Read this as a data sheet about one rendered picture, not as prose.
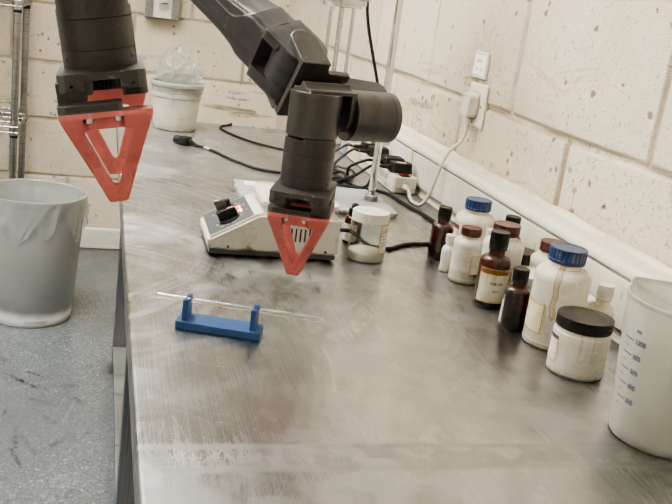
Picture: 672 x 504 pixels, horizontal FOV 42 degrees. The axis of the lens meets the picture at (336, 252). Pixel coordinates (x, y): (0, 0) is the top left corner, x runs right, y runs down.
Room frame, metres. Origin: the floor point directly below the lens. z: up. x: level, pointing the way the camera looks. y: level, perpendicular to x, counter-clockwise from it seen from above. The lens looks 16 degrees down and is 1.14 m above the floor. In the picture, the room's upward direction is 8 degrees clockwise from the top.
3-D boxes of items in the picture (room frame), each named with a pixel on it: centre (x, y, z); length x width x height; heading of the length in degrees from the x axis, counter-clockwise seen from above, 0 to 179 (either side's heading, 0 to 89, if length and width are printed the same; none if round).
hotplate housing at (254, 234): (1.34, 0.10, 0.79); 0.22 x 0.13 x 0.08; 106
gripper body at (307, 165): (0.96, 0.04, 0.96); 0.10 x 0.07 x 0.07; 177
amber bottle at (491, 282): (1.20, -0.22, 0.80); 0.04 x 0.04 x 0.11
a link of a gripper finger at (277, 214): (0.95, 0.04, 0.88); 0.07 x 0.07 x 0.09; 87
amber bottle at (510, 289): (1.11, -0.24, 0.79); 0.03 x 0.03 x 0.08
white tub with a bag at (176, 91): (2.32, 0.47, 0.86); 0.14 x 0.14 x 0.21
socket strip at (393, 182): (2.07, -0.07, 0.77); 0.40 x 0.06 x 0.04; 16
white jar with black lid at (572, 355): (0.99, -0.30, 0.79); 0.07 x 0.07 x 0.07
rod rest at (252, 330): (0.96, 0.12, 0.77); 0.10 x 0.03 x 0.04; 87
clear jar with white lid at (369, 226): (1.34, -0.05, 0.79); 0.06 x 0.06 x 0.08
